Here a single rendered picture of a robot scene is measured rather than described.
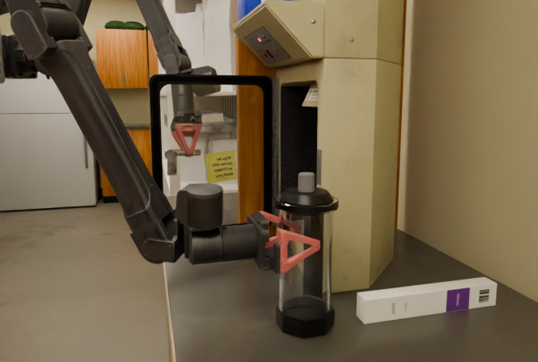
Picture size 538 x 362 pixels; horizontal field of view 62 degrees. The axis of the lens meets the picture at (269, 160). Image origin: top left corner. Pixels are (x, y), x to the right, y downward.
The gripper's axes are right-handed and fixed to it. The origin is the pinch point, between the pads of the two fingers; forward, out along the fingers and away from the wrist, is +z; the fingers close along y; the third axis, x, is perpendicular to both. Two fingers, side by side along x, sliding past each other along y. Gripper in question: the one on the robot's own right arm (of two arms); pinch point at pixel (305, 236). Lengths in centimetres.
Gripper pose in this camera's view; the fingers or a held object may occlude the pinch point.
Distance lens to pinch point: 78.5
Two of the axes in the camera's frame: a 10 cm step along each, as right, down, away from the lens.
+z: 9.7, -0.4, 2.6
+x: 0.0, 9.9, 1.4
